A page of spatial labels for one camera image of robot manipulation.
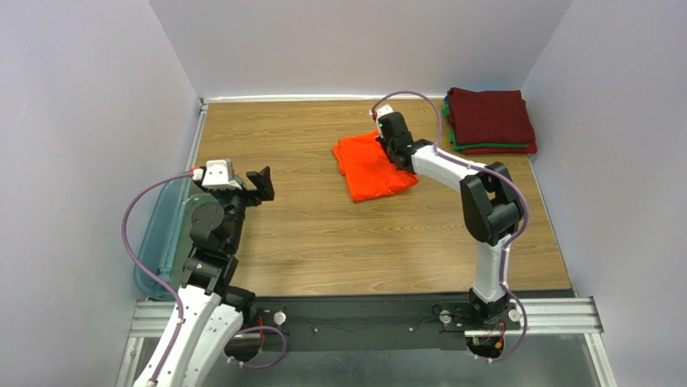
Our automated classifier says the orange t-shirt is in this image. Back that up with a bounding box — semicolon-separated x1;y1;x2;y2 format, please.
331;131;419;202

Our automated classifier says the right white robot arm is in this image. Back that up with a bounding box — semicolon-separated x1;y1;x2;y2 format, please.
373;105;527;327

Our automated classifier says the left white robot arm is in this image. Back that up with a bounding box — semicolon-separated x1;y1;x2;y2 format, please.
121;160;275;386

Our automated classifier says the clear blue plastic bin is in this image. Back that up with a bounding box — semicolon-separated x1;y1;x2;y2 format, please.
137;179;202;290

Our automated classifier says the folded maroon t-shirt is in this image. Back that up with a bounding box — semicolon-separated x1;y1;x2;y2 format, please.
447;87;535;144

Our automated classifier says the folded red t-shirt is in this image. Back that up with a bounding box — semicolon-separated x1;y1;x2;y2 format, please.
461;143;538;155

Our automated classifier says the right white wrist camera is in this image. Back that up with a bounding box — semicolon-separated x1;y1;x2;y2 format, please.
370;104;394;122

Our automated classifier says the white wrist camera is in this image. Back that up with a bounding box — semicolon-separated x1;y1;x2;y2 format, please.
370;104;394;122
191;159;245;190

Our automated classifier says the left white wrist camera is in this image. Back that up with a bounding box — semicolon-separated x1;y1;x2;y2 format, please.
191;159;245;190

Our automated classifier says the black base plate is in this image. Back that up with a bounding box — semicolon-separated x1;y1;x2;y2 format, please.
252;291;572;357

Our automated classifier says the aluminium frame rail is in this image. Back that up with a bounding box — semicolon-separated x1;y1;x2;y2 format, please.
115;298;617;386

